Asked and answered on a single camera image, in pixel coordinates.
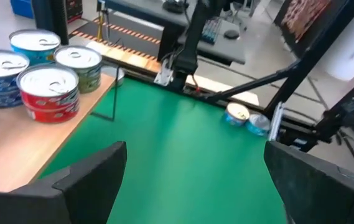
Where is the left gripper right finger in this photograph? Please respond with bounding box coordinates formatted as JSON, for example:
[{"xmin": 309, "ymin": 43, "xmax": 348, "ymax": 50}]
[{"xmin": 263, "ymin": 141, "xmax": 354, "ymax": 224}]

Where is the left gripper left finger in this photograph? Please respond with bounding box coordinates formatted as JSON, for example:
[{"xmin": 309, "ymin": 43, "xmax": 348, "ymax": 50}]
[{"xmin": 0, "ymin": 141, "xmax": 127, "ymax": 224}]

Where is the red label can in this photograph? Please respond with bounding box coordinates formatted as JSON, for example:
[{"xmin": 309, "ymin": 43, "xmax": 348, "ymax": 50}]
[
  {"xmin": 24, "ymin": 102, "xmax": 80, "ymax": 124},
  {"xmin": 16, "ymin": 63, "xmax": 80, "ymax": 110}
]

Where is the blue label can silver lid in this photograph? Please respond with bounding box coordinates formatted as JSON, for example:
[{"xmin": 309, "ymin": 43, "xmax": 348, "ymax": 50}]
[{"xmin": 245, "ymin": 112, "xmax": 271, "ymax": 137}]

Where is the green label can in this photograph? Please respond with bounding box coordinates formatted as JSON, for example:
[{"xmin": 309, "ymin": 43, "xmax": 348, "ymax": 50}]
[
  {"xmin": 77, "ymin": 77, "xmax": 102, "ymax": 94},
  {"xmin": 53, "ymin": 45, "xmax": 103, "ymax": 82}
]

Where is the blue label can gold lid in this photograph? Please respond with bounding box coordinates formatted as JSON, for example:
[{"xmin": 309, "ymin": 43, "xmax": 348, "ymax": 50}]
[{"xmin": 223, "ymin": 101, "xmax": 251, "ymax": 127}]

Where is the teal can yellow print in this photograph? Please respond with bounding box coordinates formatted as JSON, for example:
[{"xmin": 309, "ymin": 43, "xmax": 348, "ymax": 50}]
[{"xmin": 8, "ymin": 29, "xmax": 62, "ymax": 65}]

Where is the thin black brace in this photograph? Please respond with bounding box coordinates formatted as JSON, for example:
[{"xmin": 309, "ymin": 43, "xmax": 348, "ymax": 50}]
[{"xmin": 206, "ymin": 60, "xmax": 300, "ymax": 102}]

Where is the black diagonal strut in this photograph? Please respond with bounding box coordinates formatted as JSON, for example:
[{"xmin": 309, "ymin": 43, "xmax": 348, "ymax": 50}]
[{"xmin": 263, "ymin": 0, "xmax": 354, "ymax": 121}]

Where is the white plastic container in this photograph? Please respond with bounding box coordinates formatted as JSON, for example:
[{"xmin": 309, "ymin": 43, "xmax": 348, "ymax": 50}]
[{"xmin": 316, "ymin": 0, "xmax": 354, "ymax": 82}]

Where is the brown printed panel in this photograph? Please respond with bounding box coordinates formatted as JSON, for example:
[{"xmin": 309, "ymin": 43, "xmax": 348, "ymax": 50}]
[{"xmin": 272, "ymin": 0, "xmax": 345, "ymax": 43}]

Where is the black computer mouse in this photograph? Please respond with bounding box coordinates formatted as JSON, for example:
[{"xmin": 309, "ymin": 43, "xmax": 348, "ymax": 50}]
[{"xmin": 223, "ymin": 29, "xmax": 240, "ymax": 40}]

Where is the dark printed box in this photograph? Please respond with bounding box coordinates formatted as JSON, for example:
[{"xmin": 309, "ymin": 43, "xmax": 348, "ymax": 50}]
[{"xmin": 65, "ymin": 0, "xmax": 83, "ymax": 23}]

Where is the blue plastic bin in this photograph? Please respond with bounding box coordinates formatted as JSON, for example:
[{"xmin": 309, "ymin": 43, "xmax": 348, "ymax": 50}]
[{"xmin": 10, "ymin": 0, "xmax": 35, "ymax": 19}]

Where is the black keyboard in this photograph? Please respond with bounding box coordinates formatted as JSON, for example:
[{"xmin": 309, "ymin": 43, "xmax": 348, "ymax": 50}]
[{"xmin": 200, "ymin": 17, "xmax": 224, "ymax": 44}]

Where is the black table frame rail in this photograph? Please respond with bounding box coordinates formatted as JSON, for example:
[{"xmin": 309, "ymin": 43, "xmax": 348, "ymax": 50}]
[{"xmin": 114, "ymin": 67, "xmax": 330, "ymax": 147}]

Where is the silver corner bracket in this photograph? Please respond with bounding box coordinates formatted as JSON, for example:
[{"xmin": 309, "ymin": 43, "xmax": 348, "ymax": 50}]
[{"xmin": 154, "ymin": 58, "xmax": 175, "ymax": 87}]

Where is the coiled black cable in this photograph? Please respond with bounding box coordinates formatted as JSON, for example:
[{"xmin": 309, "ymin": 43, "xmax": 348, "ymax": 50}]
[{"xmin": 162, "ymin": 0, "xmax": 190, "ymax": 14}]

